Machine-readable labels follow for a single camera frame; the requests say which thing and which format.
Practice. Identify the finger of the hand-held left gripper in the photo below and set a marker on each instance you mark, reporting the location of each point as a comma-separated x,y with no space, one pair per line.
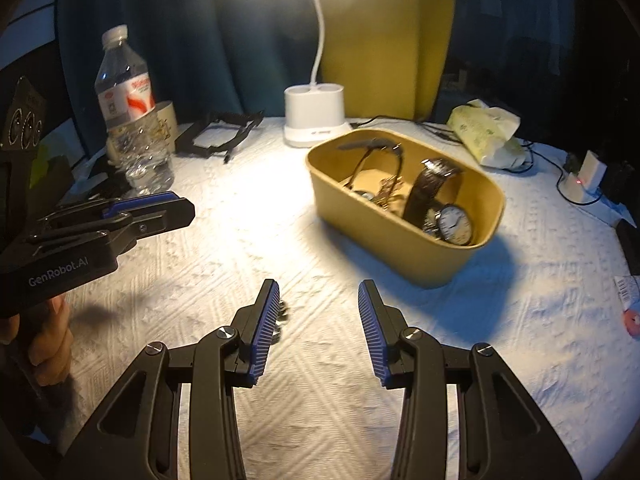
140,202
175,215

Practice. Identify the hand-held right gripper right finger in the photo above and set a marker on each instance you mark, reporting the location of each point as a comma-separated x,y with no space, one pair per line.
375,330

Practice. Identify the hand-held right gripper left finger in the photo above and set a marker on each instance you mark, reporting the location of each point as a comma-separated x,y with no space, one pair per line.
265,330

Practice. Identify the tan paper box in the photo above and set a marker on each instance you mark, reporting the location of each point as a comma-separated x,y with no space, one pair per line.
400,255

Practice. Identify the person's left hand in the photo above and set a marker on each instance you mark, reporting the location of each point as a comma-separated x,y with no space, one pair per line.
50,350

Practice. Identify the black folding stand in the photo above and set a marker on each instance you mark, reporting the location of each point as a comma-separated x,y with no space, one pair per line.
187,147

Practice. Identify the white textured tablecloth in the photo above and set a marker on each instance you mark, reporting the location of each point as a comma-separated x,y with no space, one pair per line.
320,410

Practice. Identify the clear plastic water bottle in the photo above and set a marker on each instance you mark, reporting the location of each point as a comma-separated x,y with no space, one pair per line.
125,105

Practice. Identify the yellow-green plastic object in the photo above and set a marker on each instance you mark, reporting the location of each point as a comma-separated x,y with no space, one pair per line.
45,165

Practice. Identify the white desk lamp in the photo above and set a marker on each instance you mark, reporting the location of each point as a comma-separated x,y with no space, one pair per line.
312,110

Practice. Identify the teal curtain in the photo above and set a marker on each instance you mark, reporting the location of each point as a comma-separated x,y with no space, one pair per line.
210,35

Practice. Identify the tissue pack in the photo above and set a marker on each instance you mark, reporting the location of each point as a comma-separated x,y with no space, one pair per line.
480,130

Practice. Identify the white tube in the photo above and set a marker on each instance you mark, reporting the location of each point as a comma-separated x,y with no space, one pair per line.
629,290

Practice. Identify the white power strip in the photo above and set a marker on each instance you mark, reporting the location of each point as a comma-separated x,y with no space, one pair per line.
600,205

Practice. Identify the pink round case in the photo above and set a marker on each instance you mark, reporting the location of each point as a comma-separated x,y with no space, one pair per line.
634,321

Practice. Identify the black flat box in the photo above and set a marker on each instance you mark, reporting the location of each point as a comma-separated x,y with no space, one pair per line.
631,240

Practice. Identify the white charger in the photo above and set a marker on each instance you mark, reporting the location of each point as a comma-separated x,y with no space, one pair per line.
592,167

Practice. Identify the yellow curtain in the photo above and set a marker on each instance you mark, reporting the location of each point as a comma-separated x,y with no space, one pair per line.
385,35

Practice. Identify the black power adapter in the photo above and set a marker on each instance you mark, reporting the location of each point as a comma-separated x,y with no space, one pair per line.
620,182

